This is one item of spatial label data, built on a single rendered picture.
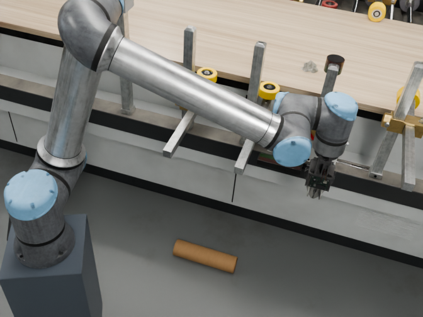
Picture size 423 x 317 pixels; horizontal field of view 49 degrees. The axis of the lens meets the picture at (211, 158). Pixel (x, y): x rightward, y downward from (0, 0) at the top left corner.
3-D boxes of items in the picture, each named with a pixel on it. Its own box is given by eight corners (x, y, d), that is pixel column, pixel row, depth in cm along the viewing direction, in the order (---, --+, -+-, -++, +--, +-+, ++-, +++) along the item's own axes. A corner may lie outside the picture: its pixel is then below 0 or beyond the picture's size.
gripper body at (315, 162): (303, 187, 137) (311, 156, 129) (308, 168, 144) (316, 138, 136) (328, 194, 136) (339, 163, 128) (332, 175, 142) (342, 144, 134)
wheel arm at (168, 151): (171, 160, 158) (171, 151, 155) (162, 158, 159) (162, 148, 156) (211, 94, 189) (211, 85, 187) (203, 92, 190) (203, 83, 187)
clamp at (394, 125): (421, 139, 156) (427, 127, 152) (380, 130, 158) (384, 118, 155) (420, 129, 160) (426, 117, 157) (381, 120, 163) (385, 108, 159)
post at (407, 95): (379, 179, 173) (427, 66, 141) (369, 177, 173) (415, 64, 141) (379, 173, 175) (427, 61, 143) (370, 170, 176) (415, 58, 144)
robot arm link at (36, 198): (5, 239, 142) (-10, 200, 130) (29, 199, 154) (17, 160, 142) (53, 248, 141) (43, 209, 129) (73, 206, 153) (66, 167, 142)
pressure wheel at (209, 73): (218, 98, 188) (221, 73, 180) (201, 103, 184) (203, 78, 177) (209, 88, 193) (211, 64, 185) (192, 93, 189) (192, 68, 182)
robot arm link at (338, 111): (321, 86, 125) (359, 91, 124) (311, 123, 133) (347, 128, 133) (323, 105, 118) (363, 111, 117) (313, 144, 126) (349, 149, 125)
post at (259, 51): (248, 154, 185) (265, 45, 153) (239, 152, 186) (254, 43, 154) (250, 149, 188) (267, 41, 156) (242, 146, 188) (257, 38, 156)
